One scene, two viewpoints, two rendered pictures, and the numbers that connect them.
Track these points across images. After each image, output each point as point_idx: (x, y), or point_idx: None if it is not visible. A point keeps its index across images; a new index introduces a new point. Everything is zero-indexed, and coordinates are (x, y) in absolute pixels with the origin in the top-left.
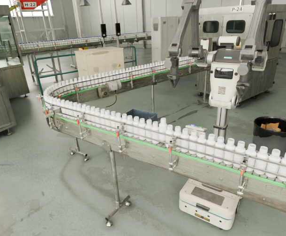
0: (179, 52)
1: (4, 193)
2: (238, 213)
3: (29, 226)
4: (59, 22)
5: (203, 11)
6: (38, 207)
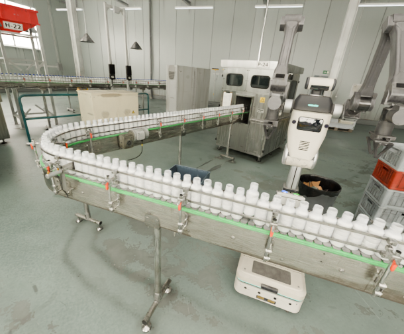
0: (287, 87)
1: None
2: None
3: None
4: (51, 59)
5: (228, 63)
6: (28, 314)
